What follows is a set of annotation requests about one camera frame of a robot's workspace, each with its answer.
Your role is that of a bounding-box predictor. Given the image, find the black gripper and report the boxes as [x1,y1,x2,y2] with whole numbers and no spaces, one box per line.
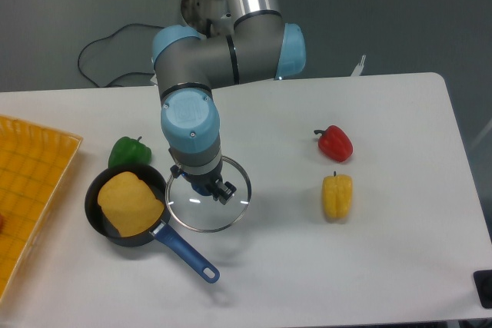
[171,164,236,203]

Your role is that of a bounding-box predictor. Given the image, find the glass pot lid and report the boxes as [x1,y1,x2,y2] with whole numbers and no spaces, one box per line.
[165,156,252,233]

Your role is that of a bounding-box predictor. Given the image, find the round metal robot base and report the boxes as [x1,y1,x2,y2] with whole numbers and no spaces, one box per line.
[181,0,234,38]

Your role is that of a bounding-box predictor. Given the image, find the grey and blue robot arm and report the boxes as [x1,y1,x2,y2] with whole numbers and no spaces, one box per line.
[152,0,306,203]

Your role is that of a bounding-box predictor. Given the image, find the yellow bread slice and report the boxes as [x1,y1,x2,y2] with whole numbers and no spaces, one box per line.
[97,171,165,237]

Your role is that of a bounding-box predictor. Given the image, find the green bell pepper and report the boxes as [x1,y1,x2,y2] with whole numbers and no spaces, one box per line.
[108,136,152,168]

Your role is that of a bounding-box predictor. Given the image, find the yellow bell pepper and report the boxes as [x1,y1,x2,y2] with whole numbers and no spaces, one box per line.
[321,171,353,220]

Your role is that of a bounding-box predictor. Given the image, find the red bell pepper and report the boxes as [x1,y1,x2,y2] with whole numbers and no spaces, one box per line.
[314,125,353,163]

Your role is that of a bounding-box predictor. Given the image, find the white clamp behind table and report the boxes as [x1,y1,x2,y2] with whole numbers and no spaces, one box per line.
[351,55,366,77]

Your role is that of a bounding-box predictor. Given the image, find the yellow woven basket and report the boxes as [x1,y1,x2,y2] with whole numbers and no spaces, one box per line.
[1,115,83,297]

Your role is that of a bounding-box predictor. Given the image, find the black device at table corner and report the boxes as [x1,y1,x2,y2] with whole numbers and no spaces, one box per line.
[473,270,492,309]

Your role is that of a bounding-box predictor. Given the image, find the black pan with blue handle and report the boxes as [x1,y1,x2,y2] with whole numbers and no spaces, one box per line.
[85,164,220,283]

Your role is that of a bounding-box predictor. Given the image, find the black cable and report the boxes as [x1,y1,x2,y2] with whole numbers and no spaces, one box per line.
[78,22,166,88]

